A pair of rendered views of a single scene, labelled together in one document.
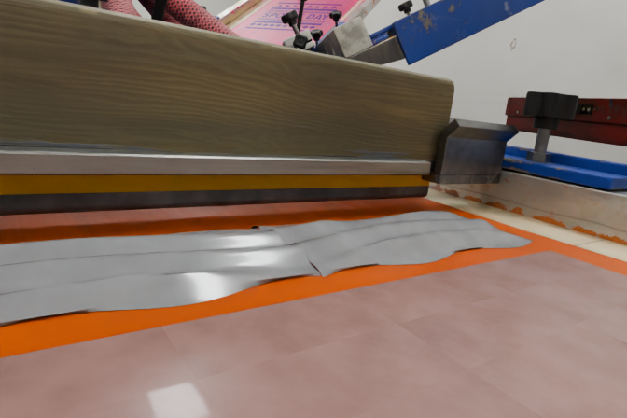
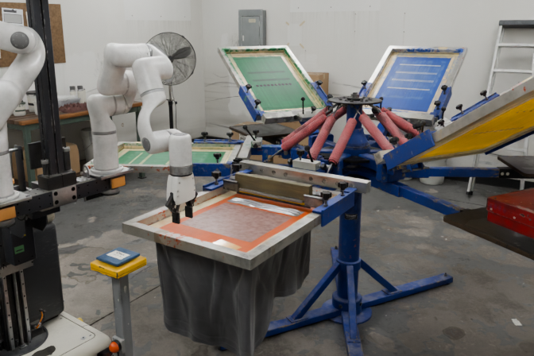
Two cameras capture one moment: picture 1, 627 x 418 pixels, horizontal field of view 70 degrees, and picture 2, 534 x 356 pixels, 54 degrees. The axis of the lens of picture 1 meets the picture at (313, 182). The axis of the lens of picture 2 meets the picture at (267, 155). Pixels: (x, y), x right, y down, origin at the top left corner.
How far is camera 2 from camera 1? 2.15 m
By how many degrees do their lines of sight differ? 68
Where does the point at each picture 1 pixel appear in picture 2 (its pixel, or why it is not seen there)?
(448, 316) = (257, 213)
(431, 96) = (303, 189)
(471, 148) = (311, 200)
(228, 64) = (268, 183)
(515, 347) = (255, 214)
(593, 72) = not seen: outside the picture
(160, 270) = (249, 203)
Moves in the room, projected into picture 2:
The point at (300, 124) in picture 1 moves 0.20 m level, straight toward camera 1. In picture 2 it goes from (279, 191) to (235, 197)
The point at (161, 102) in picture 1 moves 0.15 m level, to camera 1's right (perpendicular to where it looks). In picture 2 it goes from (262, 187) to (274, 196)
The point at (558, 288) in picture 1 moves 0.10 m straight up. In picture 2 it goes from (274, 217) to (274, 193)
